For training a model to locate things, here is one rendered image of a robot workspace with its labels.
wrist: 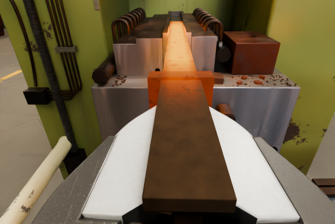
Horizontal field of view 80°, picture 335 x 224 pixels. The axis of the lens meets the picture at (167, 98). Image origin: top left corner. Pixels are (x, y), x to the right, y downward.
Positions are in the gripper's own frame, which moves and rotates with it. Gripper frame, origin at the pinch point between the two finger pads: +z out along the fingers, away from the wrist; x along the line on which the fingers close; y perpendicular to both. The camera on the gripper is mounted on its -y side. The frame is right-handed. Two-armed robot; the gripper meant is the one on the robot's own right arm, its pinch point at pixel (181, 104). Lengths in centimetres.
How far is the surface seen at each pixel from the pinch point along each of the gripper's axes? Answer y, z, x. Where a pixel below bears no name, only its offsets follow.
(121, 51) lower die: 3.7, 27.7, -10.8
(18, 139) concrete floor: 99, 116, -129
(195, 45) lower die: 2.7, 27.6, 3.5
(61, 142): 36, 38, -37
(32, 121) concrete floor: 99, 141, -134
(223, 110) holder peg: 12.1, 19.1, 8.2
